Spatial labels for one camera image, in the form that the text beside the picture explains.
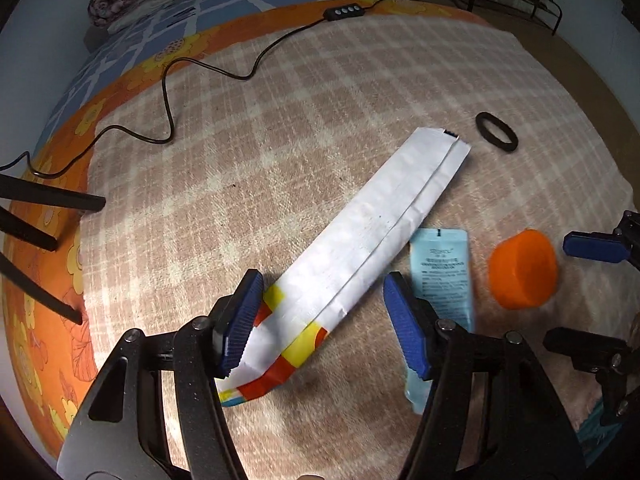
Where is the orange floral sheet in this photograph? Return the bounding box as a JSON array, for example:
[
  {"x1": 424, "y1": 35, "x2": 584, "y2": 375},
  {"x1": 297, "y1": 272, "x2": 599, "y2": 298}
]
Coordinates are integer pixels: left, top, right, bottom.
[{"x1": 0, "y1": 0, "x2": 501, "y2": 461}]

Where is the orange plastic cap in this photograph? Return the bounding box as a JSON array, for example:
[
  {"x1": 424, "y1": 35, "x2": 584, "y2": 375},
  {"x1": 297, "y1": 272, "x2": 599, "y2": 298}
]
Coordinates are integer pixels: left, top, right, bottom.
[{"x1": 488, "y1": 228, "x2": 558, "y2": 310}]

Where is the light blue sachet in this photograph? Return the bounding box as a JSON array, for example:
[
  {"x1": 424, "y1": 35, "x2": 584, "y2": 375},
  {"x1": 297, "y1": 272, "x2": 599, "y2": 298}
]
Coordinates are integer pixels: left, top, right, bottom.
[{"x1": 402, "y1": 227, "x2": 476, "y2": 415}]

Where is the black hair tie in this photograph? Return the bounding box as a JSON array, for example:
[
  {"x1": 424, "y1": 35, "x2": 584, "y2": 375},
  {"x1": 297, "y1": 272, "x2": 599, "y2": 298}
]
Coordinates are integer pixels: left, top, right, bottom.
[{"x1": 475, "y1": 111, "x2": 518, "y2": 153}]

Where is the long white foil packet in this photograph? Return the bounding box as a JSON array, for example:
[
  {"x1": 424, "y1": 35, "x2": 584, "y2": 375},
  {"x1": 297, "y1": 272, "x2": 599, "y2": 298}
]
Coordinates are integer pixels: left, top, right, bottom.
[{"x1": 216, "y1": 127, "x2": 472, "y2": 407}]

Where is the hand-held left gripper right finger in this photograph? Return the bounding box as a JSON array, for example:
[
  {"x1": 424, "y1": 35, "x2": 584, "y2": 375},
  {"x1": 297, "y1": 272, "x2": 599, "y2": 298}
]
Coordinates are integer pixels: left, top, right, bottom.
[{"x1": 383, "y1": 271, "x2": 586, "y2": 480}]

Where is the teal ribbed clothing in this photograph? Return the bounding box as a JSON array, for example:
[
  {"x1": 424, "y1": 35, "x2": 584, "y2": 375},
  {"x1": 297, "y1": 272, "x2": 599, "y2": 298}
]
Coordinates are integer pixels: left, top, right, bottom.
[{"x1": 575, "y1": 395, "x2": 626, "y2": 461}]

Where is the blue checked bedsheet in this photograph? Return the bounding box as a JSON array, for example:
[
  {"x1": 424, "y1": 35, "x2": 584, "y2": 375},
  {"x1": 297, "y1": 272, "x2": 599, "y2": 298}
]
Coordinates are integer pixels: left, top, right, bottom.
[{"x1": 47, "y1": 0, "x2": 391, "y2": 131}]

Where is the beige plaid blanket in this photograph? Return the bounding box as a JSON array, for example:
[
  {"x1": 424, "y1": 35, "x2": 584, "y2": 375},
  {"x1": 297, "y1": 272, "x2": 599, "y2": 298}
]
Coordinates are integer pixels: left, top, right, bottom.
[{"x1": 77, "y1": 10, "x2": 640, "y2": 480}]

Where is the black power cable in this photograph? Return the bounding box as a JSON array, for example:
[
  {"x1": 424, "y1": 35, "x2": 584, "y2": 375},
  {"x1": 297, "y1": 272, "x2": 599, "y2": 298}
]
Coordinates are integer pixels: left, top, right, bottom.
[{"x1": 0, "y1": 0, "x2": 388, "y2": 178}]

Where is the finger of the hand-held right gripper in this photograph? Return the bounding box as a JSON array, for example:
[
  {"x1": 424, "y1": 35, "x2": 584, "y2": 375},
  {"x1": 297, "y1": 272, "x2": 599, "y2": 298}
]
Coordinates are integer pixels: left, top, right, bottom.
[
  {"x1": 542, "y1": 327, "x2": 640, "y2": 376},
  {"x1": 562, "y1": 210, "x2": 640, "y2": 264}
]

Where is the black inline cable controller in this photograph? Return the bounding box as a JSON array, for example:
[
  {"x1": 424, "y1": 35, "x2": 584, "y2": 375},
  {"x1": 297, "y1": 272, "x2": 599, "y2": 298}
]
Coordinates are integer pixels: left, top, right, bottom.
[{"x1": 322, "y1": 4, "x2": 362, "y2": 21}]

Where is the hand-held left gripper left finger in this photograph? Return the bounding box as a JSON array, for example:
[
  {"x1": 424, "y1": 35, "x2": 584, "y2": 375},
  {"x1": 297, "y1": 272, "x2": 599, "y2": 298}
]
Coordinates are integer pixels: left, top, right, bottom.
[{"x1": 57, "y1": 269, "x2": 264, "y2": 480}]

